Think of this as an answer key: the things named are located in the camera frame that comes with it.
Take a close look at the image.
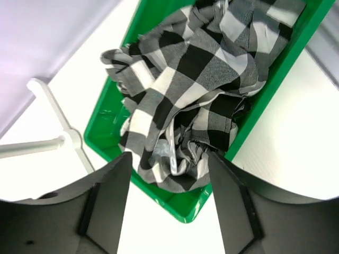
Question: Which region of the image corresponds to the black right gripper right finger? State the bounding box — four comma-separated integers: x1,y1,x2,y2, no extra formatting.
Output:
208,152,338,253

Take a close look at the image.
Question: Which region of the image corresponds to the silver white clothes rack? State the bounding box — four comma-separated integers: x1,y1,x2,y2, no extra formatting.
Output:
1,78,94,174

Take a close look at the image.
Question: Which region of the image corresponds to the green plastic tray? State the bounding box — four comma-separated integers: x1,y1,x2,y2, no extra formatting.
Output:
84,1,335,223

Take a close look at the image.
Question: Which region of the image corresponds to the black white checked shirt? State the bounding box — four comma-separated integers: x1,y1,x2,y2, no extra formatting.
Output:
101,1,306,193

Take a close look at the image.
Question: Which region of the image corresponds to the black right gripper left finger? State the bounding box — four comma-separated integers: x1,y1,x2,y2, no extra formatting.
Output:
1,152,132,253

